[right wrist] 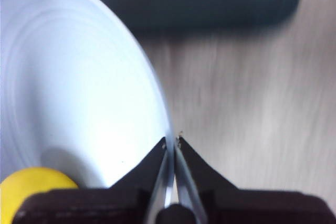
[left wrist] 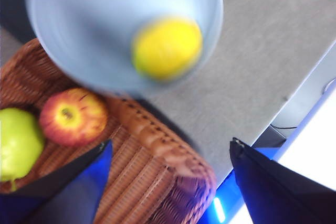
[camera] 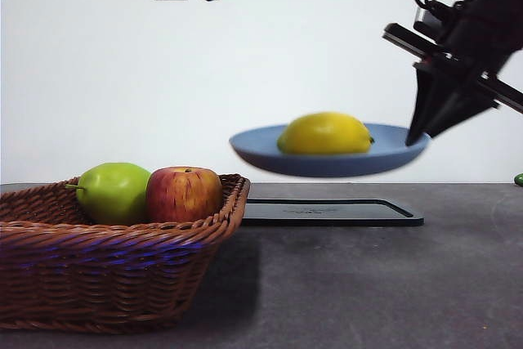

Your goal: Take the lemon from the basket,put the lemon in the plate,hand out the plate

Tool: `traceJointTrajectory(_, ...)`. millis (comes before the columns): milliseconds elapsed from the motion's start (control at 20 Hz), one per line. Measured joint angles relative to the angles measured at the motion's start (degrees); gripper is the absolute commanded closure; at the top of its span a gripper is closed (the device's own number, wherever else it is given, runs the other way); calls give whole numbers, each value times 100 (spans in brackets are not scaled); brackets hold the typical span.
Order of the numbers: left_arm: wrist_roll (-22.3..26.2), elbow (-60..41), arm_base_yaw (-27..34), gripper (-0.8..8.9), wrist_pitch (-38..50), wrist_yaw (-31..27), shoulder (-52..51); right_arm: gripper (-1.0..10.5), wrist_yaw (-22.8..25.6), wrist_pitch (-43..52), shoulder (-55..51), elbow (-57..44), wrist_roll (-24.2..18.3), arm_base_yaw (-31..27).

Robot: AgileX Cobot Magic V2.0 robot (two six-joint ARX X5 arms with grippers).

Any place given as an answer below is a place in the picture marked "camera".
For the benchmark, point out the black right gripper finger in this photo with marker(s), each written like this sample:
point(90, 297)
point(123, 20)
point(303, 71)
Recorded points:
point(461, 104)
point(427, 95)

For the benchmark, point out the yellow lemon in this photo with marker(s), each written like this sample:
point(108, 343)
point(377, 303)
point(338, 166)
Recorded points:
point(327, 134)

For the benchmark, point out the blue round plate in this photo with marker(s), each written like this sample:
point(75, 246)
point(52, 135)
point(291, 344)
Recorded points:
point(327, 165)

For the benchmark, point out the brown wicker basket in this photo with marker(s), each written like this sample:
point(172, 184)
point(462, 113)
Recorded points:
point(102, 275)

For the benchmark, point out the small green vegetable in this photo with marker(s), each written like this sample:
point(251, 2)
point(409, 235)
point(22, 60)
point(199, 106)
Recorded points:
point(519, 180)

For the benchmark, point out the black flat tray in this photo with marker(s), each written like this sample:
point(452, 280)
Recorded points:
point(327, 212)

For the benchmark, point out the red apple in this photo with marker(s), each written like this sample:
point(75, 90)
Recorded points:
point(184, 195)

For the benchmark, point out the green pear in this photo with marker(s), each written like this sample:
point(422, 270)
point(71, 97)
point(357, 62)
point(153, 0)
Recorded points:
point(112, 193)

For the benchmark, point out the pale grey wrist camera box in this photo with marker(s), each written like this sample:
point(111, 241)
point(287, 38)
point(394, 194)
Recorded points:
point(425, 20)

